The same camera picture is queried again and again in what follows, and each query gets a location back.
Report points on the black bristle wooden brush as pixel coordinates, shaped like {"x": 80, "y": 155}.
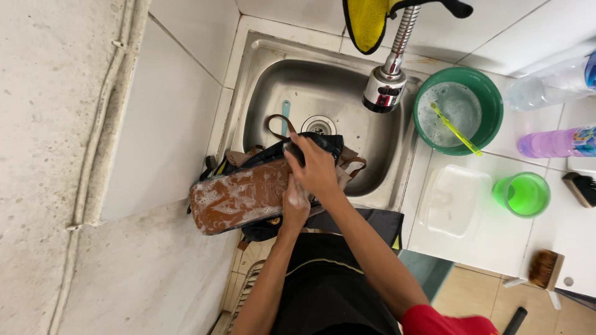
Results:
{"x": 582, "y": 188}

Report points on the yellow toothbrush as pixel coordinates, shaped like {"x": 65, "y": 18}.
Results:
{"x": 456, "y": 131}

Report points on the brown and black backpack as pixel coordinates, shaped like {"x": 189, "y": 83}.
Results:
{"x": 240, "y": 195}

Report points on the purple plastic bottle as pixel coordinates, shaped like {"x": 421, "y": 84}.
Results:
{"x": 549, "y": 143}

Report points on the clear plastic bottle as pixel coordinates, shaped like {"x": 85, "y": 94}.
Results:
{"x": 544, "y": 86}

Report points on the person's right fingers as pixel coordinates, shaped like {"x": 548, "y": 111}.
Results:
{"x": 298, "y": 142}

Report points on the chrome flexible faucet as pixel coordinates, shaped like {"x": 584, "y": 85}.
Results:
{"x": 386, "y": 86}

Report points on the green plastic bowl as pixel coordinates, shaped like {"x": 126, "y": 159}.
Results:
{"x": 491, "y": 107}

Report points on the person's right hand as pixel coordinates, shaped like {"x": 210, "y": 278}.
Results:
{"x": 319, "y": 170}

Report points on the stainless steel sink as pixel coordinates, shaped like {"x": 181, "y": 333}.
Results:
{"x": 321, "y": 88}

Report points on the small grey round disc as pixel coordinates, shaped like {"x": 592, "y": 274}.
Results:
{"x": 568, "y": 281}

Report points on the teal toothbrush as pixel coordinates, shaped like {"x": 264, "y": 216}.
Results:
{"x": 285, "y": 111}

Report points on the teal cabinet panel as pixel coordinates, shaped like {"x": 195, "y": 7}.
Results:
{"x": 426, "y": 272}

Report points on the grey wall pipe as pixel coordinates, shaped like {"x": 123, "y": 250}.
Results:
{"x": 100, "y": 139}

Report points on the person's red sleeve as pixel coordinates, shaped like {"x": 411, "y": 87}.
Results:
{"x": 442, "y": 323}

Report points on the green translucent cup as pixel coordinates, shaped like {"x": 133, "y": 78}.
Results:
{"x": 524, "y": 195}

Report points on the yellow cloth with black edge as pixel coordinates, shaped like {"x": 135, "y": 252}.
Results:
{"x": 368, "y": 21}

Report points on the white plastic container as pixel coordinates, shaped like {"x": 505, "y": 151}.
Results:
{"x": 454, "y": 200}

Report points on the person's left fingers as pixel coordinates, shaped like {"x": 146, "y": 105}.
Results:
{"x": 293, "y": 191}

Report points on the metal sink drain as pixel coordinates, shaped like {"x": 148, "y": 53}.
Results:
{"x": 319, "y": 125}

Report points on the person's left hand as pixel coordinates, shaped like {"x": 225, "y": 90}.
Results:
{"x": 295, "y": 207}

